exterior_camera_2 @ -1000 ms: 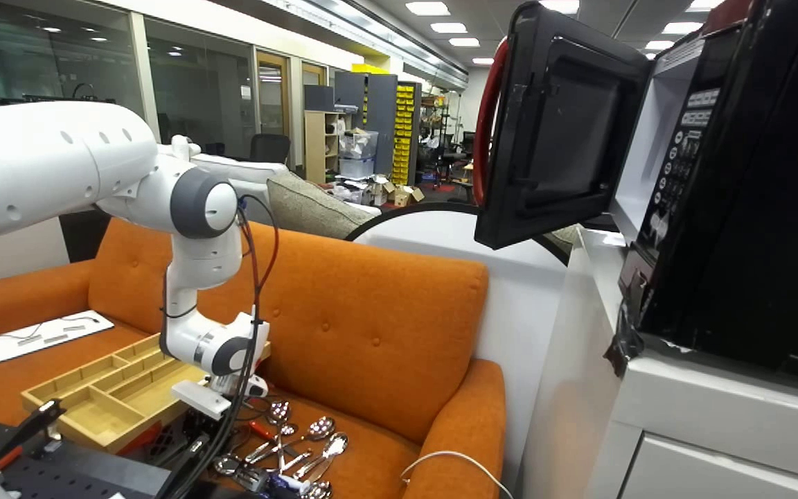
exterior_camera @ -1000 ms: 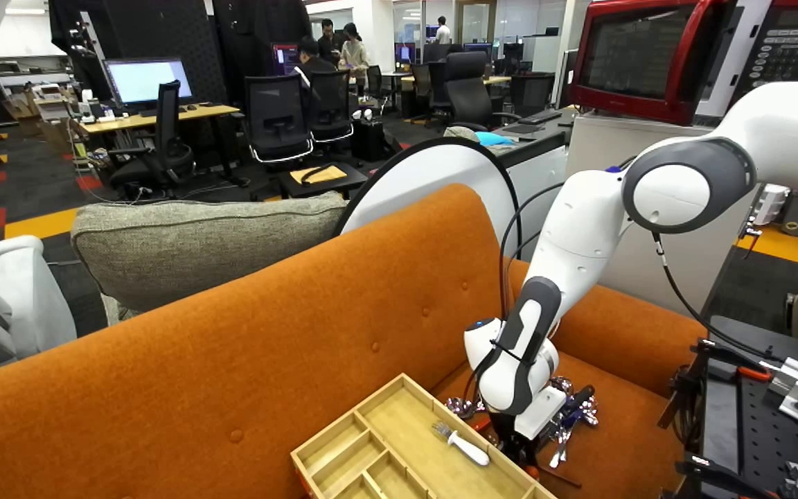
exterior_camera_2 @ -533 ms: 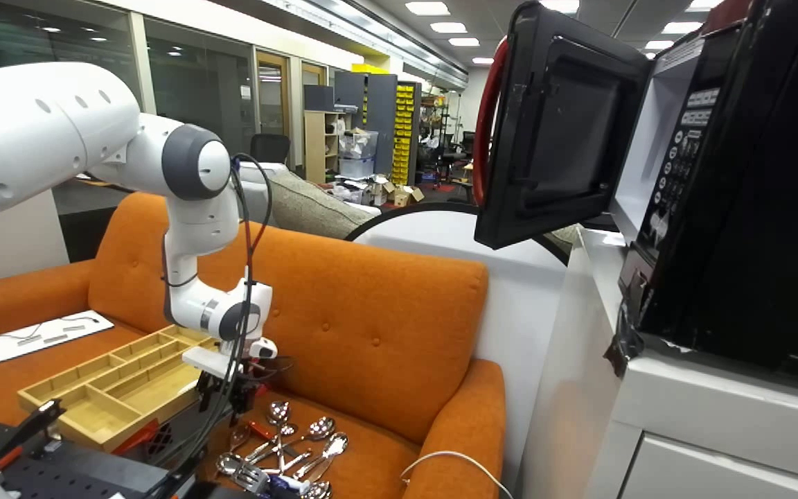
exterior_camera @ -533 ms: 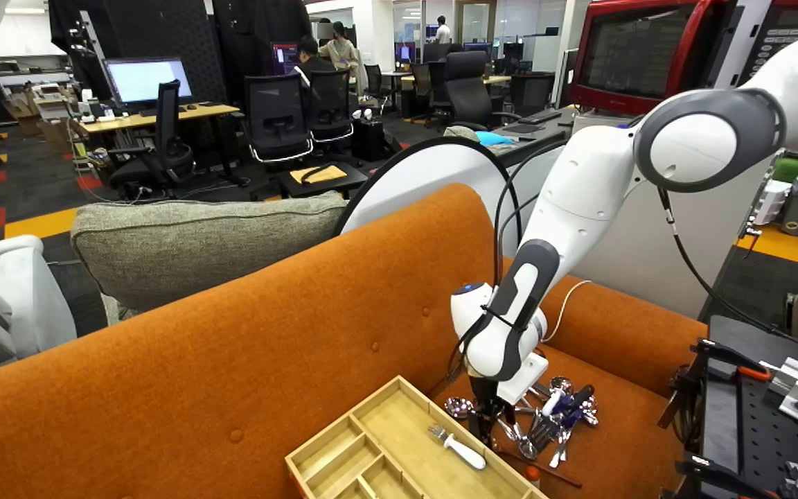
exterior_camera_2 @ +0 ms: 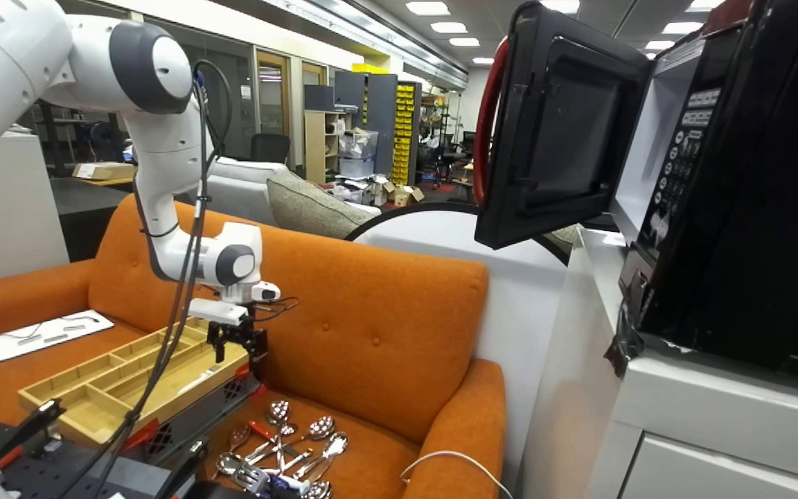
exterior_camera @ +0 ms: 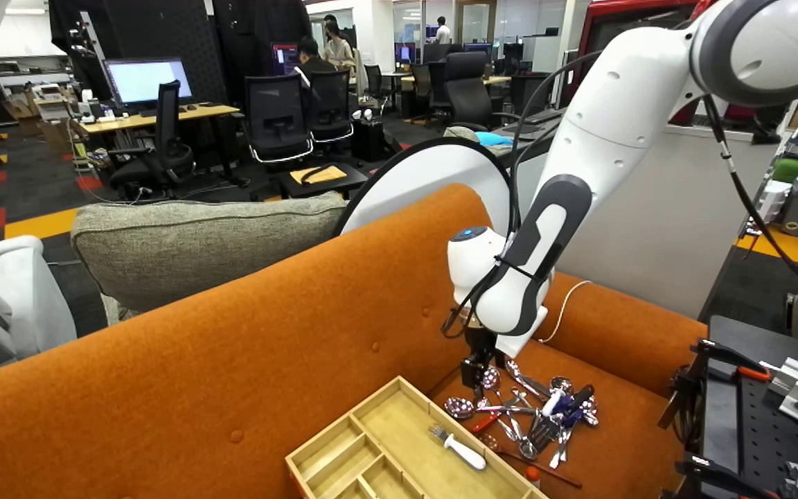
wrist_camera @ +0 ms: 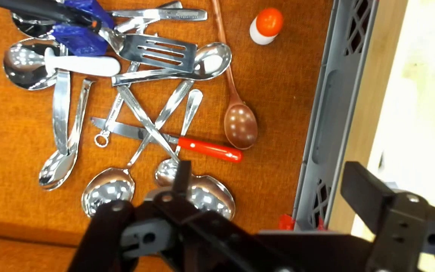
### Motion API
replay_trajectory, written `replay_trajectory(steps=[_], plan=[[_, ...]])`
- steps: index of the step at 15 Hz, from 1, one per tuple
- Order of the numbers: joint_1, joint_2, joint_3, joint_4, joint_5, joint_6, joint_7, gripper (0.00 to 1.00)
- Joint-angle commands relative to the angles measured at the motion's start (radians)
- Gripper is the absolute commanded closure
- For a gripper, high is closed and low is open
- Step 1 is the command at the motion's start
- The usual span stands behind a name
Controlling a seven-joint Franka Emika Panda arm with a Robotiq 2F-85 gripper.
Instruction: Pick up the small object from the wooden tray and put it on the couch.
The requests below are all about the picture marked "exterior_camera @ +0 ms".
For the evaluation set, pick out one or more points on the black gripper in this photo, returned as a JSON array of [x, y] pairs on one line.
[[480, 347]]

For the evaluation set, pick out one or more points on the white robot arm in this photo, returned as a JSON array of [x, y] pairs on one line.
[[620, 120]]

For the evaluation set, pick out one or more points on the wooden compartment tray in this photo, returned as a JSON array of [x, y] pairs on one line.
[[388, 444]]

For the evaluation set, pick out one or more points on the orange fabric couch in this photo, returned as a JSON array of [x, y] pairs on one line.
[[187, 370]]

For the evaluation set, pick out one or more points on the plain metal spoon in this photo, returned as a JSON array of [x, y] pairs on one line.
[[557, 453]]

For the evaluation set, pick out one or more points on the thin red stick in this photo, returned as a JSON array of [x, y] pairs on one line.
[[547, 472]]

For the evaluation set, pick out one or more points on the white round table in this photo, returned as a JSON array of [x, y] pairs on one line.
[[417, 177]]

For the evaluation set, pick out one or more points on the white cabinet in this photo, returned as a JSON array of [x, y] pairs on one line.
[[677, 232]]

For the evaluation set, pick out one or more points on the orange black clamp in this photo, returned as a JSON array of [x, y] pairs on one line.
[[735, 368]]

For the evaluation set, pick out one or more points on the dark robot table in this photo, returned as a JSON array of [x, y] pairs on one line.
[[749, 342]]

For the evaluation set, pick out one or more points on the black perforated breadboard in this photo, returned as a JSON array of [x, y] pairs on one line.
[[759, 433]]

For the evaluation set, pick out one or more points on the black office chair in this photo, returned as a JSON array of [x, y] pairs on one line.
[[165, 141], [277, 114], [329, 101]]

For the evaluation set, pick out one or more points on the grey cushion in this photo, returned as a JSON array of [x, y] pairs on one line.
[[195, 246]]

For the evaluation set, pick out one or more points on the background person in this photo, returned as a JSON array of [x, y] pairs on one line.
[[440, 30]]

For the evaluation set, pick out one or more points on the wooden office desk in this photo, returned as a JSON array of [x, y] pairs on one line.
[[159, 117]]

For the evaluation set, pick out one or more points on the computer monitor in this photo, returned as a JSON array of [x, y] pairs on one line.
[[147, 83]]

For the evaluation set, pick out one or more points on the light grey armchair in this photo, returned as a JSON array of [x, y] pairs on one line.
[[1, 306]]

